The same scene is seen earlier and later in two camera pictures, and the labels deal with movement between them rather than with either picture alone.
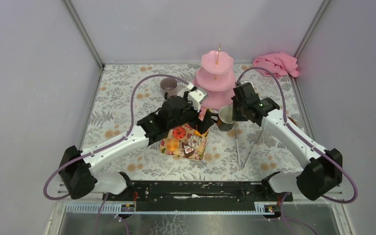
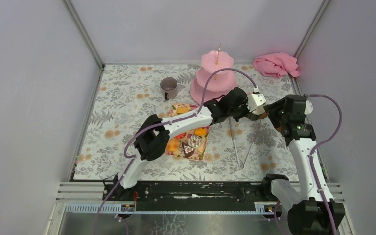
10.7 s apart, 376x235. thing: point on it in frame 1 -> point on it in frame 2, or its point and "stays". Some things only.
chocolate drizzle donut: x=195 y=141 stays
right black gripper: x=235 y=117 -> x=272 y=108
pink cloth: x=279 y=63 stays
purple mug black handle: x=169 y=84 stays
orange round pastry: x=172 y=144 stays
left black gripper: x=204 y=119 -> x=244 y=112
